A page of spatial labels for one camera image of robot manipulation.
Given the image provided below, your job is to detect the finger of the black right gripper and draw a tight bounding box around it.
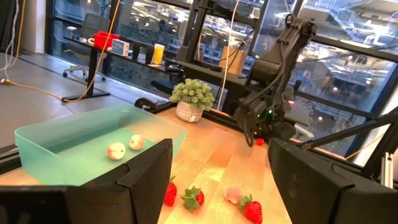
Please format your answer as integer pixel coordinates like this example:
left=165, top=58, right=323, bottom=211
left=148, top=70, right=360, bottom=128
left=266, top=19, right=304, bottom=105
left=244, top=123, right=256, bottom=148

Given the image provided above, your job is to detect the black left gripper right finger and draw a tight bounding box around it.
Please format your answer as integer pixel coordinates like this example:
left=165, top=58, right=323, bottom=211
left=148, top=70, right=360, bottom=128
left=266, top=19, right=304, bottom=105
left=267, top=138, right=356, bottom=224

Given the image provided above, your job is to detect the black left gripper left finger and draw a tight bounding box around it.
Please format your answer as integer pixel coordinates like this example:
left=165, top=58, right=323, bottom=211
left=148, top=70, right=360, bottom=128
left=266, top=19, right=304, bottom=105
left=83, top=138, right=174, bottom=224

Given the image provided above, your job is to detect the red plastic strawberry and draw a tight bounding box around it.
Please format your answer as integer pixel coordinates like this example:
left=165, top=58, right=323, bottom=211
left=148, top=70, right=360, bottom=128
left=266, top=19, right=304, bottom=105
left=164, top=175, right=178, bottom=207
left=238, top=194, right=264, bottom=224
left=180, top=185, right=205, bottom=214

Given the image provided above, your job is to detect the pink plastic peach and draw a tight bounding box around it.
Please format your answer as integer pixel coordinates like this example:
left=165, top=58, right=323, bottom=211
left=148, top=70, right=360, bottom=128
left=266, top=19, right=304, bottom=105
left=106, top=142, right=127, bottom=161
left=224, top=185, right=243, bottom=205
left=129, top=134, right=146, bottom=151

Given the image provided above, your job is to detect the brown cardboard box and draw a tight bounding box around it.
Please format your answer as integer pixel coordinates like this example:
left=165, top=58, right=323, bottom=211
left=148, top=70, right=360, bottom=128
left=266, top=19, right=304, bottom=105
left=219, top=45, right=248, bottom=75

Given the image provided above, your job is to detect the black side desk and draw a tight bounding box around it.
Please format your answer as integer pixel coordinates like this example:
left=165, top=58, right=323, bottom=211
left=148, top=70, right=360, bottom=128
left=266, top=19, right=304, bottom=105
left=177, top=58, right=249, bottom=94

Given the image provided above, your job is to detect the green succulent in white pot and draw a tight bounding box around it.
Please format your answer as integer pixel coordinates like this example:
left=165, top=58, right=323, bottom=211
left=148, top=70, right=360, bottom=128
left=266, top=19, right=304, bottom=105
left=169, top=78, right=216, bottom=123

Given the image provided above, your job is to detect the teal translucent plastic container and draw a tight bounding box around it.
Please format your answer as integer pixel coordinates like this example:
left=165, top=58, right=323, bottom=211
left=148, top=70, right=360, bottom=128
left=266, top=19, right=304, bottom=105
left=14, top=103, right=188, bottom=187

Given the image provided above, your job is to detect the black rig pole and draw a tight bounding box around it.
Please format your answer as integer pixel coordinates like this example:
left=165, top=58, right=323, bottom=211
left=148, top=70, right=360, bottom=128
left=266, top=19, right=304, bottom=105
left=182, top=0, right=218, bottom=63

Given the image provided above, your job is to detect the yellow drinking cup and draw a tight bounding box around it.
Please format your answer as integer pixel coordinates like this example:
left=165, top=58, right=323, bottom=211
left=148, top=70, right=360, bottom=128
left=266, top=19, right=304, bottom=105
left=151, top=43, right=165, bottom=65

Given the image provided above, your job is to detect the black standing desk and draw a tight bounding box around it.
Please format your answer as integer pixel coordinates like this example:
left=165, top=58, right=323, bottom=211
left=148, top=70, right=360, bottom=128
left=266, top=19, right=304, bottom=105
left=61, top=35, right=184, bottom=103

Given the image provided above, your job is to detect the blue and white box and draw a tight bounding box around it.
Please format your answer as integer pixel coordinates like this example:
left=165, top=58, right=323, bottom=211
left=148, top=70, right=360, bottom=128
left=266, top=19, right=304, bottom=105
left=111, top=39, right=131, bottom=57

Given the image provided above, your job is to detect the red box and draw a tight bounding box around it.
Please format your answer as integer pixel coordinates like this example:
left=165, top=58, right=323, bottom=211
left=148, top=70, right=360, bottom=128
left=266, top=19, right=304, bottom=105
left=93, top=30, right=121, bottom=50

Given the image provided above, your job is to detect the grey office chair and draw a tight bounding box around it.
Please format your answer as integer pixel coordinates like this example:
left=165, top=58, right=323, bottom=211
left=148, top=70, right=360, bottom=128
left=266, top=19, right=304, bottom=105
left=62, top=12, right=111, bottom=82

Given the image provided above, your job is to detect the white hanging cable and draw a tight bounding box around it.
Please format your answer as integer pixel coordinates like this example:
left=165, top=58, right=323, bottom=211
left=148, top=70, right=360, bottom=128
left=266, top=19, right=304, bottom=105
left=216, top=0, right=240, bottom=111

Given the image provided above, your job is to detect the black frame clamp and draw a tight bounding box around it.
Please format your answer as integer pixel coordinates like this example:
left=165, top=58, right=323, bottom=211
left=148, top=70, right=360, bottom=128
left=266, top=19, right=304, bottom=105
left=134, top=97, right=160, bottom=113

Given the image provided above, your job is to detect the silver aluminium bracket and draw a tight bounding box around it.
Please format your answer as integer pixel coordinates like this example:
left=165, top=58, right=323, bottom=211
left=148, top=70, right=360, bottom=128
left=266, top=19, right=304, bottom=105
left=381, top=151, right=395, bottom=190

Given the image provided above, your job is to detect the yellow hanging cable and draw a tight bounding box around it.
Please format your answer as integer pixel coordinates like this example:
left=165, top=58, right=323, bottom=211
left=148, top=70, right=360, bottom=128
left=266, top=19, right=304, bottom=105
left=0, top=0, right=122, bottom=103

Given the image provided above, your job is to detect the thin white cable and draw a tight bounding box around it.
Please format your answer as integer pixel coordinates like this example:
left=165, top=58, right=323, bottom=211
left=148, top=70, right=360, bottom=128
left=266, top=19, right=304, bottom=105
left=0, top=0, right=20, bottom=80

